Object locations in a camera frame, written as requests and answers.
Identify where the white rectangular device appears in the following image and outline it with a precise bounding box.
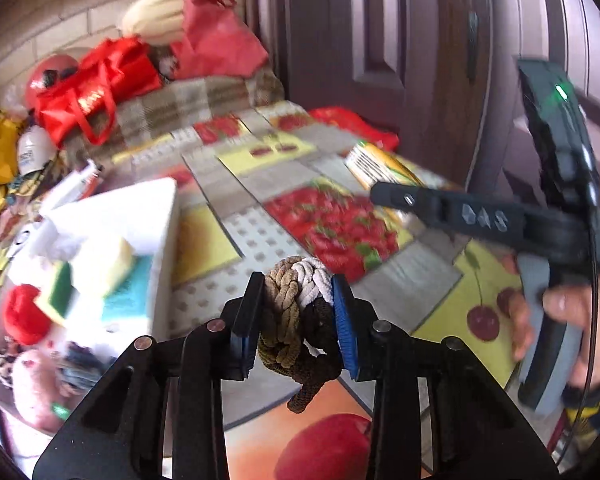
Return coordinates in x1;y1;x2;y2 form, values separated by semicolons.
38;159;102;218

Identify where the white helmet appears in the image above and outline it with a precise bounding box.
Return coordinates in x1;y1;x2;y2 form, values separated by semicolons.
17;125;57;176

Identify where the dark red fabric bag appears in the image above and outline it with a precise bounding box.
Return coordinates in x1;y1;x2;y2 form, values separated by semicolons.
171;0;268;79

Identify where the red plush apple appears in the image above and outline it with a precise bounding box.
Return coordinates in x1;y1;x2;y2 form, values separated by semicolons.
3;284;52;346

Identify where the cream hexagonal sponge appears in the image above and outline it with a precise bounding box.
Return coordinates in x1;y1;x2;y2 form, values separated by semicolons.
86;236;135;297

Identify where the dark blue grey cloth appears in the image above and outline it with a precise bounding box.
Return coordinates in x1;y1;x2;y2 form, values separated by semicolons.
58;341;116;392

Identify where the pink plush toy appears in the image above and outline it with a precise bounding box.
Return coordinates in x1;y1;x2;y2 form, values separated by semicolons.
12;349;74;434

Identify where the cream folded foam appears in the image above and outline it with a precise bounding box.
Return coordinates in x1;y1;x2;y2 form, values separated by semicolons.
120;0;184;46

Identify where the braided rope knot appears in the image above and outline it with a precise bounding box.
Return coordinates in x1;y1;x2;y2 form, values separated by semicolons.
258;256;343;414

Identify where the red plastic bag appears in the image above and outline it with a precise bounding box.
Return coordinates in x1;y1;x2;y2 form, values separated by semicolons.
309;106;400;153

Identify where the red shiny gift bag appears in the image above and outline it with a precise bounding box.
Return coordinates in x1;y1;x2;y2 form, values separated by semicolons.
34;37;162;148

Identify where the plaid blanket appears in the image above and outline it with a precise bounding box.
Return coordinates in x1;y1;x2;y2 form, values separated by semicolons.
62;67;285;165

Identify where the yellow bag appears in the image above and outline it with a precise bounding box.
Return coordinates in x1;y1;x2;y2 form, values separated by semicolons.
0;110;22;185

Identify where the leopard print scrunchie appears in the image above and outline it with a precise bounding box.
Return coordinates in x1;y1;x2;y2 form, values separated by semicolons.
0;341;24;390

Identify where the dark wooden door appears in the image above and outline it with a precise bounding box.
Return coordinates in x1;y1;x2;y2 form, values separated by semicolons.
245;0;600;193

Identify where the white storage box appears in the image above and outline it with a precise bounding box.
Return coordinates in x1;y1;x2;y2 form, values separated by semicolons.
0;178;180;358

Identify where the red helmet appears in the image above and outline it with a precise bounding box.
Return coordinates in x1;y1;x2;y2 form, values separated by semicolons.
24;54;79;110

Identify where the person right hand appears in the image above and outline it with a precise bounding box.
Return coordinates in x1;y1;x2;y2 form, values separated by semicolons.
507;278;600;391

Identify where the fruit pattern tablecloth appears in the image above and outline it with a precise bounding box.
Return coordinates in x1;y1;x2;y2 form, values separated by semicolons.
0;98;531;480

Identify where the yellow green sponge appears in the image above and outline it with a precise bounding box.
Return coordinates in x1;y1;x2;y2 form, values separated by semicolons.
34;261;73;326

